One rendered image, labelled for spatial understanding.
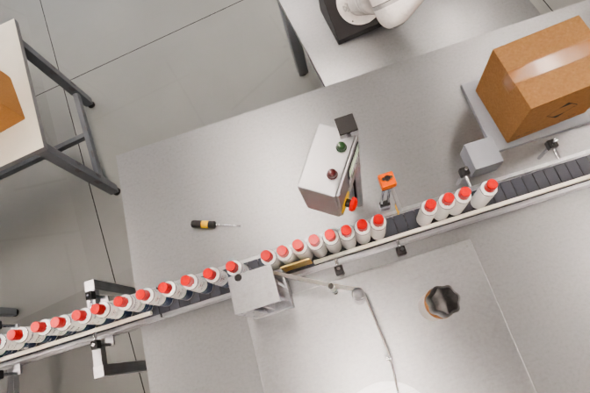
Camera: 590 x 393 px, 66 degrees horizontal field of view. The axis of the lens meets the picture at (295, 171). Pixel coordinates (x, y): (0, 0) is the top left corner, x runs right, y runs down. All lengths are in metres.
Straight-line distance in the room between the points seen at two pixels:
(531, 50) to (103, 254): 2.40
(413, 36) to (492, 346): 1.20
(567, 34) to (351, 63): 0.77
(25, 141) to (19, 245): 1.02
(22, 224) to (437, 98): 2.54
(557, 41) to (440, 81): 0.43
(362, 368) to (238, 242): 0.61
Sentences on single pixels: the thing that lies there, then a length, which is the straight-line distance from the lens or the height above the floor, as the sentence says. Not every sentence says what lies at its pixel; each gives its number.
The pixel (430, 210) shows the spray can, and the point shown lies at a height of 1.07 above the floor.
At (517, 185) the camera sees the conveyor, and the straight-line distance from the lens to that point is 1.75.
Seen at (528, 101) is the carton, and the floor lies 1.12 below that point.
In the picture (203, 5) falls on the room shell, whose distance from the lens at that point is 3.44.
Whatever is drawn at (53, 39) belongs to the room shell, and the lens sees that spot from 3.84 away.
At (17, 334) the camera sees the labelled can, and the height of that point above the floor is 1.07.
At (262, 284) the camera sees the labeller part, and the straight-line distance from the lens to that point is 1.37.
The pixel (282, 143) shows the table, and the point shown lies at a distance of 1.82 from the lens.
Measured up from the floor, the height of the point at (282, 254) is 1.08.
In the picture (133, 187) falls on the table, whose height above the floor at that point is 0.83.
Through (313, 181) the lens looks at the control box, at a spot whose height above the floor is 1.47.
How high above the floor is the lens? 2.48
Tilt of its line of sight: 68 degrees down
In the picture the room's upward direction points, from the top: 25 degrees counter-clockwise
